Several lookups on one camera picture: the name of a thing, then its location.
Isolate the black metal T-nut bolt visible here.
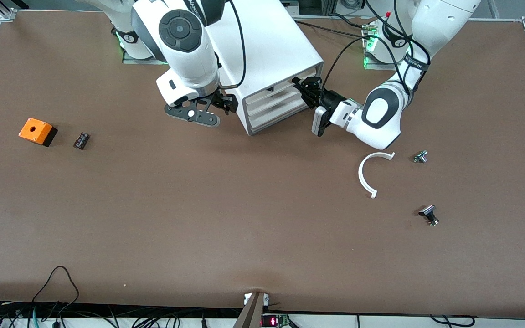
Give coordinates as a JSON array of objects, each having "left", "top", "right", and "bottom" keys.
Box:
[{"left": 418, "top": 205, "right": 440, "bottom": 227}]

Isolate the orange box with round hole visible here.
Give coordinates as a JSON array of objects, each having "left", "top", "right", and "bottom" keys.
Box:
[{"left": 18, "top": 118, "right": 58, "bottom": 147}]

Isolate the circuit board with red light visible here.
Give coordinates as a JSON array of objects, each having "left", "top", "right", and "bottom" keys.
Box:
[{"left": 262, "top": 313, "right": 290, "bottom": 328}]

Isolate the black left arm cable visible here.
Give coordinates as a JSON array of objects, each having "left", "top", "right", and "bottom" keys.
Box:
[{"left": 323, "top": 0, "right": 432, "bottom": 98}]

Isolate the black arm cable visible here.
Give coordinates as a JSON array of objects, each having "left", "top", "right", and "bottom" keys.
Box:
[
  {"left": 323, "top": 0, "right": 432, "bottom": 98},
  {"left": 218, "top": 0, "right": 247, "bottom": 90}
]

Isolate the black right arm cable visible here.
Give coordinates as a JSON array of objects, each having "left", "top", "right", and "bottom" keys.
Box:
[{"left": 218, "top": 0, "right": 247, "bottom": 90}]

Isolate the black cable lying on table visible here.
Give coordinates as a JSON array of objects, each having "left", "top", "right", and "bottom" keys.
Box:
[{"left": 294, "top": 14, "right": 372, "bottom": 41}]

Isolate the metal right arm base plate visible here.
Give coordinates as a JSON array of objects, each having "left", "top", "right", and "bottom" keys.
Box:
[{"left": 122, "top": 46, "right": 170, "bottom": 65}]

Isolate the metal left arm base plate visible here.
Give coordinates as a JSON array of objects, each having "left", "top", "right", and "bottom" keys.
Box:
[{"left": 364, "top": 55, "right": 412, "bottom": 71}]

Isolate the white semicircular bracket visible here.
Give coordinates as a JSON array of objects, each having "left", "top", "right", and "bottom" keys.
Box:
[{"left": 358, "top": 152, "right": 396, "bottom": 199}]

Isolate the brown camera mount wedge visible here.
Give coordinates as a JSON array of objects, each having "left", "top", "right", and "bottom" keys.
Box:
[{"left": 233, "top": 292, "right": 270, "bottom": 328}]

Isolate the thin black looped cable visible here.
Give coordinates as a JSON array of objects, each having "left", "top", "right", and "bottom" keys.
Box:
[{"left": 31, "top": 266, "right": 80, "bottom": 307}]

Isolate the black cable tangle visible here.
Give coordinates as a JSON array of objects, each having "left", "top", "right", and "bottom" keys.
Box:
[{"left": 0, "top": 301, "right": 245, "bottom": 328}]

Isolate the black cable under table edge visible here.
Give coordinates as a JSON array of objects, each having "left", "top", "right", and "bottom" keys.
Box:
[{"left": 430, "top": 314, "right": 476, "bottom": 328}]

